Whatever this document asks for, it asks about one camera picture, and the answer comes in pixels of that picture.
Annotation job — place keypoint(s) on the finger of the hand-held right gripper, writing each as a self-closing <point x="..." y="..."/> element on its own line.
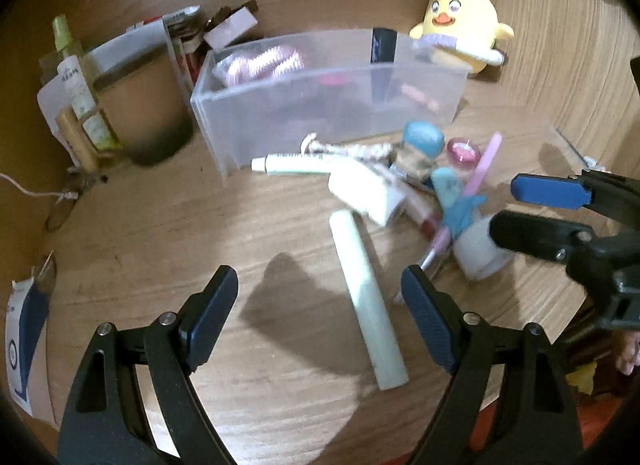
<point x="545" y="191"/>
<point x="530" y="234"/>

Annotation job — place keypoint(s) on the blue white packet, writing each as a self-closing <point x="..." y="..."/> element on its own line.
<point x="25" y="345"/>

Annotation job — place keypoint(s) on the green spray bottle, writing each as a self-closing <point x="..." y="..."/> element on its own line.
<point x="82" y="80"/>

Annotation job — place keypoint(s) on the beige cosmetic tube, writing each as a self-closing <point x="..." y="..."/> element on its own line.
<point x="77" y="140"/>

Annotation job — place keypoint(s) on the black cosmetic tube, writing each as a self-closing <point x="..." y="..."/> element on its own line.
<point x="382" y="52"/>

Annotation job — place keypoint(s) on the red lipstick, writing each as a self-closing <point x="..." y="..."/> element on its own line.
<point x="425" y="217"/>

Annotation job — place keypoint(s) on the person's right hand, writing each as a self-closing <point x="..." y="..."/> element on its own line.
<point x="630" y="352"/>

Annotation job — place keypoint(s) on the blue capped small jar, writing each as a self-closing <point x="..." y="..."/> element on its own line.
<point x="424" y="137"/>

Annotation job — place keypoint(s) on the clear plastic organizer box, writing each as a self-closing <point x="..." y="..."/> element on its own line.
<point x="320" y="105"/>

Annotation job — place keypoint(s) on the white paper box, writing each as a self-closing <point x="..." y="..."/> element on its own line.
<point x="50" y="110"/>

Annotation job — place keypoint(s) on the pink thin stick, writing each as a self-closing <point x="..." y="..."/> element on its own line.
<point x="482" y="165"/>

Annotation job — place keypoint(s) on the pink round gem case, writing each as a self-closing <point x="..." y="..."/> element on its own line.
<point x="464" y="154"/>

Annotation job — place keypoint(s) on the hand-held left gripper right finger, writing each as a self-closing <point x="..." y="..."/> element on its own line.
<point x="425" y="317"/>

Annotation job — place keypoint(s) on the white squeeze tube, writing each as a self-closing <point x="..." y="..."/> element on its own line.
<point x="367" y="192"/>

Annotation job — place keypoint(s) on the white desk shelf organizer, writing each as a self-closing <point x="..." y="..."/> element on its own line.
<point x="140" y="42"/>

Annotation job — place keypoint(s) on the pink striped hair accessory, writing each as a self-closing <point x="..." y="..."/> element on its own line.
<point x="260" y="65"/>

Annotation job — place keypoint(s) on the white round jar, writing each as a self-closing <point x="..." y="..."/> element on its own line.
<point x="477" y="250"/>

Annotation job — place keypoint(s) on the pink rectangular box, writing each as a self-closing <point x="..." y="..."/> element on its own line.
<point x="231" y="26"/>

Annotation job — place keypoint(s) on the pink lip gloss tube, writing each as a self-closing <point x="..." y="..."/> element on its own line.
<point x="436" y="247"/>

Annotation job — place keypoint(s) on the metal key bunch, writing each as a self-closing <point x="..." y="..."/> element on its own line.
<point x="70" y="195"/>

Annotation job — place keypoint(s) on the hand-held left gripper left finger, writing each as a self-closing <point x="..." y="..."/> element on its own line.
<point x="210" y="315"/>

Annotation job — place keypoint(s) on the white green cream tube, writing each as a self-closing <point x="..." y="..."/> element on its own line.
<point x="300" y="164"/>

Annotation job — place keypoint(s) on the blue hand-shaped clip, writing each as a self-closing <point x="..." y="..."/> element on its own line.
<point x="455" y="197"/>

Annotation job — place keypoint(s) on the yellow chick plush toy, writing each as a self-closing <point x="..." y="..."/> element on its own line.
<point x="457" y="20"/>

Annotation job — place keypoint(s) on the long pale green tube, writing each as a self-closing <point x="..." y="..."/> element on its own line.
<point x="367" y="295"/>

